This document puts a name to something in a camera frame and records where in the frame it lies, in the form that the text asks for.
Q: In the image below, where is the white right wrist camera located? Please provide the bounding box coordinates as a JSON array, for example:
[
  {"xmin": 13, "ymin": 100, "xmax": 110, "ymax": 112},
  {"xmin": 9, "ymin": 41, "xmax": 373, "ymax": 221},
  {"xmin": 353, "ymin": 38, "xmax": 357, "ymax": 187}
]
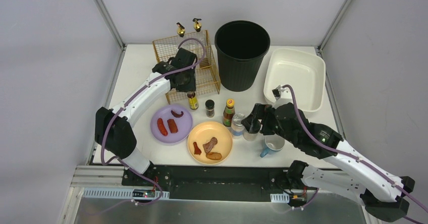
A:
[{"xmin": 272, "ymin": 85, "xmax": 293, "ymax": 108}]

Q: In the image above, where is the dark octopus tentacle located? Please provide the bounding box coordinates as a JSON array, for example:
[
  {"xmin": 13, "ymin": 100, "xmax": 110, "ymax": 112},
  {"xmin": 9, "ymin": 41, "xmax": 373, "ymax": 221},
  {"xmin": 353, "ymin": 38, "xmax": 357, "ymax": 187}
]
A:
[{"xmin": 171, "ymin": 110, "xmax": 184, "ymax": 118}]

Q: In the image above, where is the brown oil dispenser bottle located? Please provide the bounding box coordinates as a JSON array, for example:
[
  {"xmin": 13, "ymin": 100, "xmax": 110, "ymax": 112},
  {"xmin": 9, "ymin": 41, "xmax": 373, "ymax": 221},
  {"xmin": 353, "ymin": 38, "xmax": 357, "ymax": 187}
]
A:
[{"xmin": 192, "ymin": 18, "xmax": 211, "ymax": 70}]

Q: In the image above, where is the brown sausage piece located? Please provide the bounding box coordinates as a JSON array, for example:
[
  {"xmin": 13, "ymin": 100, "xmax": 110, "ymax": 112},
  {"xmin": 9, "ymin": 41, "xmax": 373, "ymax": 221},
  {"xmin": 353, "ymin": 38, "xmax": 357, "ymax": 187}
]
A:
[{"xmin": 167, "ymin": 119, "xmax": 178, "ymax": 134}]

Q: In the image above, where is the small yellow label bottle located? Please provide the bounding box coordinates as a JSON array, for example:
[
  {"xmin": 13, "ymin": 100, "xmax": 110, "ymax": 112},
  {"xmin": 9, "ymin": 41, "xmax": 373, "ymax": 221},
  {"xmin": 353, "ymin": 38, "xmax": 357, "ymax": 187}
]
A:
[{"xmin": 187, "ymin": 91, "xmax": 199, "ymax": 110}]

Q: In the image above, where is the brown meat slice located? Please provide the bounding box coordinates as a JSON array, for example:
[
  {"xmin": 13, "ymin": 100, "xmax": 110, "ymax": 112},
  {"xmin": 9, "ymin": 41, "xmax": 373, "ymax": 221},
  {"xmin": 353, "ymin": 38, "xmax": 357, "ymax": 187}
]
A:
[{"xmin": 203, "ymin": 137, "xmax": 218, "ymax": 154}]

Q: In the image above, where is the orange fried patty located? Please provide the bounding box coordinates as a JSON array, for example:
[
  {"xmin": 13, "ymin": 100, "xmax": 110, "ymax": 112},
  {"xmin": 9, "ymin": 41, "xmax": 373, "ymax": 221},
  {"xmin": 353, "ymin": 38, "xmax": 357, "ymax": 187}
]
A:
[{"xmin": 205, "ymin": 152, "xmax": 223, "ymax": 160}]

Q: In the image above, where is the small black spice jar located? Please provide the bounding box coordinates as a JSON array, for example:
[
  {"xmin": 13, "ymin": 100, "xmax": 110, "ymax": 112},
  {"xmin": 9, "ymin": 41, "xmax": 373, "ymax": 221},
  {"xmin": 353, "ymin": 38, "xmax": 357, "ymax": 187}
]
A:
[{"xmin": 205, "ymin": 99, "xmax": 215, "ymax": 118}]

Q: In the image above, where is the red sausage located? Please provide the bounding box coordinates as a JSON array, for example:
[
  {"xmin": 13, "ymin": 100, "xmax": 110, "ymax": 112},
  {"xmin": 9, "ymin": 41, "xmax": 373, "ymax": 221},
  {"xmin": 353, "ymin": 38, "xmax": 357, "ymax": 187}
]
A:
[{"xmin": 156, "ymin": 118, "xmax": 168, "ymax": 136}]

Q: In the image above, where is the purple plate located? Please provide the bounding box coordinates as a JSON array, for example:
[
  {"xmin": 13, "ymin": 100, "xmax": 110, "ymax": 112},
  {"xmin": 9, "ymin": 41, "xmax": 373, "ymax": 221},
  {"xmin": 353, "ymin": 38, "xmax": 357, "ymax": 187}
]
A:
[{"xmin": 150, "ymin": 104, "xmax": 193, "ymax": 145}]

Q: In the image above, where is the white square tub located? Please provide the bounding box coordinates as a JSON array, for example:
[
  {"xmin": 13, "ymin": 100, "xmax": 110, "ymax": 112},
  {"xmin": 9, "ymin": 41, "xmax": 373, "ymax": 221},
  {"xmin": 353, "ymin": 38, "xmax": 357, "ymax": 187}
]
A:
[{"xmin": 263, "ymin": 48, "xmax": 326, "ymax": 113}]

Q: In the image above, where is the black ribbed trash bin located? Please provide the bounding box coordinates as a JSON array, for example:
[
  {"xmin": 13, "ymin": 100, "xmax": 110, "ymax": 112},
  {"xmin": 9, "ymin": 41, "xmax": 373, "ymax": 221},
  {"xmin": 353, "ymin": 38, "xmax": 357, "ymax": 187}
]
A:
[{"xmin": 215, "ymin": 20, "xmax": 271, "ymax": 92}]

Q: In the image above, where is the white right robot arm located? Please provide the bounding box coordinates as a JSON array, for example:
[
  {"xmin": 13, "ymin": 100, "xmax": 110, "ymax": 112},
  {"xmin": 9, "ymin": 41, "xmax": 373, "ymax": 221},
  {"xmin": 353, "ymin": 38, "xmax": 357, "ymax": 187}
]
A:
[{"xmin": 241, "ymin": 103, "xmax": 415, "ymax": 222}]

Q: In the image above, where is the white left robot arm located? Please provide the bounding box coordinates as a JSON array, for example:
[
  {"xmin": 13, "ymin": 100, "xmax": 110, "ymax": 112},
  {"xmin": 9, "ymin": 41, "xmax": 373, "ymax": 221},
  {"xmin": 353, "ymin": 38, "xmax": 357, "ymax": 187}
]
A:
[{"xmin": 94, "ymin": 48, "xmax": 198, "ymax": 174}]

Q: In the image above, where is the orange plate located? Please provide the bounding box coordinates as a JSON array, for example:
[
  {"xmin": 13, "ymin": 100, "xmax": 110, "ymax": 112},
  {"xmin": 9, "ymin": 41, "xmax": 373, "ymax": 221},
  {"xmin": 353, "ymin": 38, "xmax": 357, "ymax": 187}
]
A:
[{"xmin": 187, "ymin": 122, "xmax": 233, "ymax": 165}]

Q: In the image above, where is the gold wire basket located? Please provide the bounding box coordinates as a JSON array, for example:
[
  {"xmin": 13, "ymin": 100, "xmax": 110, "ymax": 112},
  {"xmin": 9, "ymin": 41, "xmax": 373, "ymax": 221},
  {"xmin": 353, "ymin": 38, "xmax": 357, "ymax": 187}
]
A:
[{"xmin": 152, "ymin": 30, "xmax": 221, "ymax": 104}]

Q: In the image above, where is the clear oil dispenser bottle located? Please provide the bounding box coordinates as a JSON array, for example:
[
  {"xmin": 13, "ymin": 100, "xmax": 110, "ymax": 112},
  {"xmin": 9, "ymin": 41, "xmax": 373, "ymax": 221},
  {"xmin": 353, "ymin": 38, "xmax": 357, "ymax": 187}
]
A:
[{"xmin": 176, "ymin": 22, "xmax": 189, "ymax": 50}]

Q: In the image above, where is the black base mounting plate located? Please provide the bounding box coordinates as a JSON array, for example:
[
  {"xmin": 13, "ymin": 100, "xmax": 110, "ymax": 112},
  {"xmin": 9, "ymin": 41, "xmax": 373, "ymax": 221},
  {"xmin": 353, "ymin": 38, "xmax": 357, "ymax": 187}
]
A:
[{"xmin": 122, "ymin": 164, "xmax": 304, "ymax": 202}]

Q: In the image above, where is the red chicken drumstick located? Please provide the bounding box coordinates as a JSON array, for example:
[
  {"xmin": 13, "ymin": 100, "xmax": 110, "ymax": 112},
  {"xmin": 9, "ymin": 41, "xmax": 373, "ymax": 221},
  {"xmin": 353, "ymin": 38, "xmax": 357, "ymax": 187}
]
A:
[{"xmin": 193, "ymin": 142, "xmax": 202, "ymax": 155}]

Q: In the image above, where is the black lid spice jar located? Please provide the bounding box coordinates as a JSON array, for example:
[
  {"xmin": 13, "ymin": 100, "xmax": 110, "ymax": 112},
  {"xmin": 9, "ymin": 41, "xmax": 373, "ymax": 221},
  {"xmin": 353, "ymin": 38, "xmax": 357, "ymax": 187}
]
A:
[{"xmin": 242, "ymin": 120, "xmax": 261, "ymax": 141}]

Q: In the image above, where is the blue mug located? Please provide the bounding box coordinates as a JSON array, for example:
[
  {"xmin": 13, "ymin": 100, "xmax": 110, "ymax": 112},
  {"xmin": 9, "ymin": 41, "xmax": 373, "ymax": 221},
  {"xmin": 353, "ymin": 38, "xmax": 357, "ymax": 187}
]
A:
[{"xmin": 259, "ymin": 135, "xmax": 286, "ymax": 158}]

